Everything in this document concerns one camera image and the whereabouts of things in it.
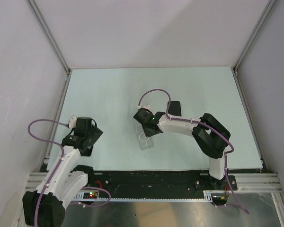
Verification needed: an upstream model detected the clear magsafe phone case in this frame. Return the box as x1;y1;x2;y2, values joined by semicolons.
134;124;154;151

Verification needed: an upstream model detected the black smartphone blue edge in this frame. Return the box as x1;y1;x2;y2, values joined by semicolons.
87;126;103;148

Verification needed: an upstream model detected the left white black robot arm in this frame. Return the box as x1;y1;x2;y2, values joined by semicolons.
22;127;103;227

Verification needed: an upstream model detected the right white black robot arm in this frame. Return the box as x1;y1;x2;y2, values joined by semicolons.
134;108;231;190

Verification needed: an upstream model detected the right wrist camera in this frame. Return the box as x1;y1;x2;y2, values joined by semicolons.
133;108;154;125

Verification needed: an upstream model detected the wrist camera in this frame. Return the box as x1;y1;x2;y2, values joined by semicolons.
74;117;97;137
133;108;154;125

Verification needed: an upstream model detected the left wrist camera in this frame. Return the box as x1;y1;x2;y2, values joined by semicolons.
74;117;97;137

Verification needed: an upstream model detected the white slotted cable duct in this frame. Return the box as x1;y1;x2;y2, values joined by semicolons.
73;191;215;203

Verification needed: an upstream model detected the left aluminium frame post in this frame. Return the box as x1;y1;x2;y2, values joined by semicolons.
26;0;71;76

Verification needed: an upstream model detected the aluminium frame post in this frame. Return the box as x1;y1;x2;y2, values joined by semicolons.
232;0;279;75
26;0;71;76

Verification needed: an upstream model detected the aluminium front frame rail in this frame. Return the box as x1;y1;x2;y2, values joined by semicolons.
26;172;281;191

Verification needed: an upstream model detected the right aluminium frame post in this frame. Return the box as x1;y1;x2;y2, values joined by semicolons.
232;0;279;75

